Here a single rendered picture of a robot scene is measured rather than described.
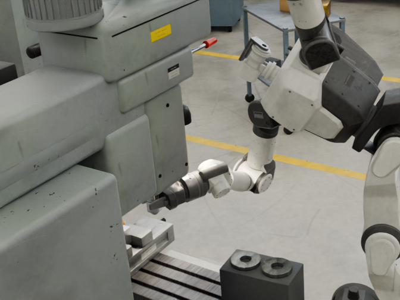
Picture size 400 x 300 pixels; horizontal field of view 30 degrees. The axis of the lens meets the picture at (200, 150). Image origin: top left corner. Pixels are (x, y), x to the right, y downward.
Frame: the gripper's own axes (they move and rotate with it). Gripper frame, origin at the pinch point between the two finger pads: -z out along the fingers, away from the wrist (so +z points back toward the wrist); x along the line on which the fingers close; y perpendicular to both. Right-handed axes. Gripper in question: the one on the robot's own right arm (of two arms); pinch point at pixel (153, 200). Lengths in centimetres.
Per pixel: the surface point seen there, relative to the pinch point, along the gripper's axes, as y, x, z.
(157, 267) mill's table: 29.4, -6.3, 0.9
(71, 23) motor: -68, 19, -24
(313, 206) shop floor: 126, -130, 170
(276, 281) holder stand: 11.0, 46.7, 12.9
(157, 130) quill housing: -28.8, 11.4, -0.9
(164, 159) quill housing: -18.6, 10.8, 0.5
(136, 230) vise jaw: 18.4, -15.7, -0.6
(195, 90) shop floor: 126, -361, 224
